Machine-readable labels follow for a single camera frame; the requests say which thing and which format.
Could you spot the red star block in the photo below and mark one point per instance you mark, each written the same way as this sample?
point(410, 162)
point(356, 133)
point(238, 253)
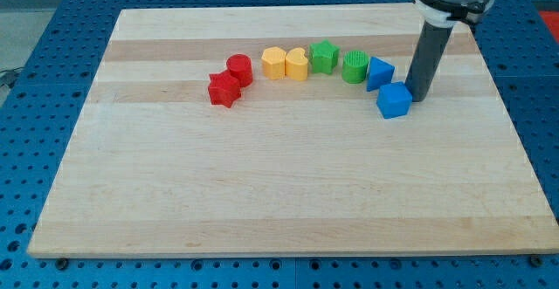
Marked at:
point(224, 89)

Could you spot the blue cube block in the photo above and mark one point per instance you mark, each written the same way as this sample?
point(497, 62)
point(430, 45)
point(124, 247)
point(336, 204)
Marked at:
point(394, 100)

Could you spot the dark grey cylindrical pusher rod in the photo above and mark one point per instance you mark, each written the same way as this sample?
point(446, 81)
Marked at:
point(427, 55)

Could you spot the light wooden board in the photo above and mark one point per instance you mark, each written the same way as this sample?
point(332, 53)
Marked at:
point(294, 168)

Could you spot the red cylinder block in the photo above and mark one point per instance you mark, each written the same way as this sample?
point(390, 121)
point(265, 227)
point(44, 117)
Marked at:
point(240, 67)

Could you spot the yellow hexagon block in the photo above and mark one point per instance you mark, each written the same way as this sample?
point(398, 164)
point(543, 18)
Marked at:
point(274, 63)

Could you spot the yellow heart block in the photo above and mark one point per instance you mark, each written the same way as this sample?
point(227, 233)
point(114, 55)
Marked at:
point(297, 64)

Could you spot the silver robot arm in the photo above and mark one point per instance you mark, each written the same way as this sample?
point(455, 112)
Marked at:
point(440, 16)

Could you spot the blue triangle block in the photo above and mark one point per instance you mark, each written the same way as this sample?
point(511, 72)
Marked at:
point(380, 73)

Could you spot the green cylinder block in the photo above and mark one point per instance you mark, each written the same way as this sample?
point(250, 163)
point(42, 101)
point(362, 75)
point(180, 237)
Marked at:
point(355, 66)

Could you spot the green star block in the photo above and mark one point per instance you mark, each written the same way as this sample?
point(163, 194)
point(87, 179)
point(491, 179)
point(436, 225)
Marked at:
point(323, 57)

